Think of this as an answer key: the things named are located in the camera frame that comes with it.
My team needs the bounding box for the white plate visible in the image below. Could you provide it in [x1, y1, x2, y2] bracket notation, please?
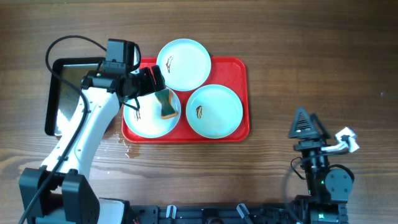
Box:
[123, 88, 181, 138]
[156, 39, 211, 91]
[185, 84, 243, 139]

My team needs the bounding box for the white plate back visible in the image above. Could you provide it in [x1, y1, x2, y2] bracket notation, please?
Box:
[156, 39, 211, 91]

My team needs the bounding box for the green and orange sponge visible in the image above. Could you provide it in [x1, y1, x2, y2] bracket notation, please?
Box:
[155, 88, 178, 119]

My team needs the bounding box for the red plastic tray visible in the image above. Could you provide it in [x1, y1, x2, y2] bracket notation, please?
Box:
[122, 57, 250, 144]

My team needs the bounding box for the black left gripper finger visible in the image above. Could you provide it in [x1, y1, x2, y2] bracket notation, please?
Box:
[143, 67, 155, 93]
[152, 65, 166, 90]

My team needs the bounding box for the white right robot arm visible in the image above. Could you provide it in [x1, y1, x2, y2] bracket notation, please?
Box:
[283, 107, 359, 223]

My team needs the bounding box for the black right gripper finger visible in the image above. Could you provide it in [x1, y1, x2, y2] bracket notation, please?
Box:
[289, 107, 320, 139]
[310, 113, 331, 139]

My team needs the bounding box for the black water tray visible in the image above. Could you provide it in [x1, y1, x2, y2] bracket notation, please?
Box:
[44, 57, 104, 136]

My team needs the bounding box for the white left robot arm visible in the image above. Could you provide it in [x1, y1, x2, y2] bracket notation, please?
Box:
[19, 65, 165, 223]

